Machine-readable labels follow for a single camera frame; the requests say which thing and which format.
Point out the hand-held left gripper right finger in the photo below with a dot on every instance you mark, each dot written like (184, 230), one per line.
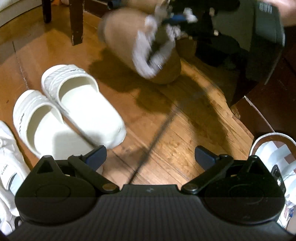
(203, 157)

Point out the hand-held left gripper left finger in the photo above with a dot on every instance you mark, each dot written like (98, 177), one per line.
(97, 157)

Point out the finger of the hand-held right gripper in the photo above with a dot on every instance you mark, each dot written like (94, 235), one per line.
(173, 18)

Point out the brown fur-lined slipper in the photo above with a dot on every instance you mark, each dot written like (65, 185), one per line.
(122, 34)
(141, 5)

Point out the cream slide sandal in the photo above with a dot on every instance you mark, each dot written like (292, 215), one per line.
(44, 132)
(87, 111)

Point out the person's right hand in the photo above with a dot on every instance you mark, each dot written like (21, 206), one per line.
(289, 11)

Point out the dark wooden table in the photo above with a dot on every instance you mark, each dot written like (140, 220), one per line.
(76, 20)

